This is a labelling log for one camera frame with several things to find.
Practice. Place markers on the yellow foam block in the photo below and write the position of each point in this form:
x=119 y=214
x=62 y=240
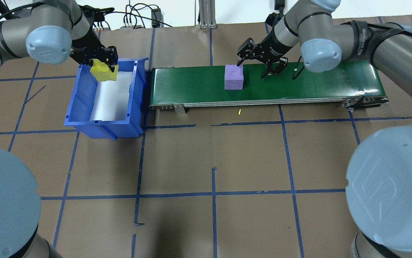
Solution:
x=103 y=71

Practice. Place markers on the purple foam block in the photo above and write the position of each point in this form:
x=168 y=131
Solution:
x=233 y=78

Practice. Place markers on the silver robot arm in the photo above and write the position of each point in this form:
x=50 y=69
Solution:
x=388 y=197
x=48 y=43

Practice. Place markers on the small terminal board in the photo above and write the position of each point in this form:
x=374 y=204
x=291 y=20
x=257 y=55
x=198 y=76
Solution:
x=132 y=27
x=102 y=27

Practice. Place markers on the black power adapter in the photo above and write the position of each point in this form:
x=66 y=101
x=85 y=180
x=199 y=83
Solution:
x=155 y=17
x=279 y=4

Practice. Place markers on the blue plastic storage bin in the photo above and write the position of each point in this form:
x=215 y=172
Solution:
x=80 y=114

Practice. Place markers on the green conveyor belt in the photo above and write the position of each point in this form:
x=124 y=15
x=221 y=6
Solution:
x=191 y=86

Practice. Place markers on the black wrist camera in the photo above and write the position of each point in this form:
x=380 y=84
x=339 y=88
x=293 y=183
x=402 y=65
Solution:
x=94 y=14
x=273 y=19

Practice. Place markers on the aluminium profile post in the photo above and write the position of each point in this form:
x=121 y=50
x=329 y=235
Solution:
x=207 y=14

